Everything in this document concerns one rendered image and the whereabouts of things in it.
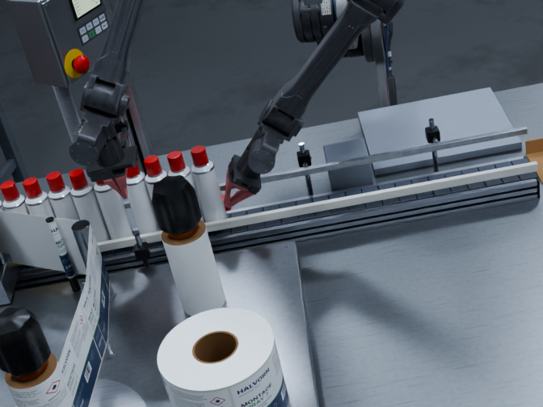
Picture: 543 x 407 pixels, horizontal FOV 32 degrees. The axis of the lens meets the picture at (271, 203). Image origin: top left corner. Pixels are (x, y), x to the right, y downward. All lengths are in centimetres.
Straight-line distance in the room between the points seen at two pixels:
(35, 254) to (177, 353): 60
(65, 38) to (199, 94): 287
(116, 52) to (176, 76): 323
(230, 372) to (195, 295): 34
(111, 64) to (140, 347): 55
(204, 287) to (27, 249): 46
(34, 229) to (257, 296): 50
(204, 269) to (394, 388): 42
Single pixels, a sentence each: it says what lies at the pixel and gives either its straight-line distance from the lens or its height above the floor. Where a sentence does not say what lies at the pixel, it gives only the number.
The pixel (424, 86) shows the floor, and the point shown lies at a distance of 445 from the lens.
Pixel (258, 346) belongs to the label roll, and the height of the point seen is 102.
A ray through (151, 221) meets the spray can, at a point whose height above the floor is 93.
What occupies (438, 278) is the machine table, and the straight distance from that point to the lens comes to 194.
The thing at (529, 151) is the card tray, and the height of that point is 84.
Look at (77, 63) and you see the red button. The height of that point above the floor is 134.
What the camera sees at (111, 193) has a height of 103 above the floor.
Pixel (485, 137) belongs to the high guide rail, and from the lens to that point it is 214.
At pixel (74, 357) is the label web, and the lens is 167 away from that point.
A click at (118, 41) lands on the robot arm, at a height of 140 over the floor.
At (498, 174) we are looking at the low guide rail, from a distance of 210.
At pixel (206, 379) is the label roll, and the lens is 153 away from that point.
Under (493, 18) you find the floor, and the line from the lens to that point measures 507.
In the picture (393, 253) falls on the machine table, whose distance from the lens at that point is 202.
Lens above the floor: 206
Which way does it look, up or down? 33 degrees down
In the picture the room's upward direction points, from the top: 12 degrees counter-clockwise
